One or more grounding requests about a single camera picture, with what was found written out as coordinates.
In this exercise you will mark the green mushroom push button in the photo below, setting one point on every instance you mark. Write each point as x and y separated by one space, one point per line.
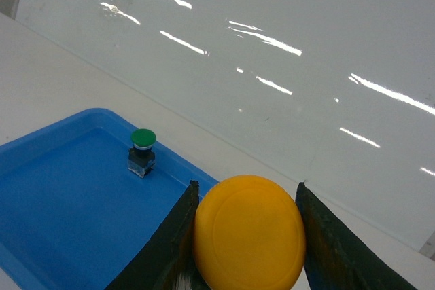
141 158

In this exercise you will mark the yellow mushroom push button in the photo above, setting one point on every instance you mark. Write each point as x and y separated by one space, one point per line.
248 234

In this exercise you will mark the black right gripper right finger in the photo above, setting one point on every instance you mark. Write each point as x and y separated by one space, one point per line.
336 258

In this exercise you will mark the blue plastic tray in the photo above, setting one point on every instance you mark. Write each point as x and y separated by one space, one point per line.
72 213

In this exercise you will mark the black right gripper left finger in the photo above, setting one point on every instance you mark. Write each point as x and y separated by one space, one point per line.
166 261

